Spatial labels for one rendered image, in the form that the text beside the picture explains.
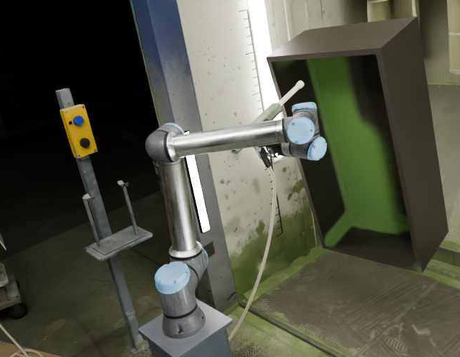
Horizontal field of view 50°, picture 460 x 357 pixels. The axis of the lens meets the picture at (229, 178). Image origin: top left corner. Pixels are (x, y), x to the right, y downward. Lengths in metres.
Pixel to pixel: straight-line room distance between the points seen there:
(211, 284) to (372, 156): 1.25
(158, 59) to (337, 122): 1.04
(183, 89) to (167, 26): 0.34
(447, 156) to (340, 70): 1.25
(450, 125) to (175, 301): 2.35
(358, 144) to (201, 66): 0.99
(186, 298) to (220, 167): 1.11
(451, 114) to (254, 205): 1.50
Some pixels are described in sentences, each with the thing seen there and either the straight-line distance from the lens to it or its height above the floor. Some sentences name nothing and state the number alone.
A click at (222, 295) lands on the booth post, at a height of 0.16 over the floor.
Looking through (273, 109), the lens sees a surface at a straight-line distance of 2.16.
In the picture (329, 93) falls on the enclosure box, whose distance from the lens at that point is 2.77.
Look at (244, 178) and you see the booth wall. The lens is 3.12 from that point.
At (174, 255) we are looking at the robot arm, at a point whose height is 0.92.
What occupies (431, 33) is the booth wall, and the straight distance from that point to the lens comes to 3.78.
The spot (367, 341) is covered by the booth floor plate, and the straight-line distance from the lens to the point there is 2.95.
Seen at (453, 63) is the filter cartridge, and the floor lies 1.32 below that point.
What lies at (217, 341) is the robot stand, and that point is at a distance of 2.21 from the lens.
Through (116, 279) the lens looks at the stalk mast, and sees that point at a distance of 3.01.
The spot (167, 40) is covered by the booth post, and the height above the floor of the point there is 1.77.
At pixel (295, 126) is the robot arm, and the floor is 1.48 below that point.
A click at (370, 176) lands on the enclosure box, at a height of 0.83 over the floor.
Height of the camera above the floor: 1.92
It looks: 20 degrees down
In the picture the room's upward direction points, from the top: 11 degrees counter-clockwise
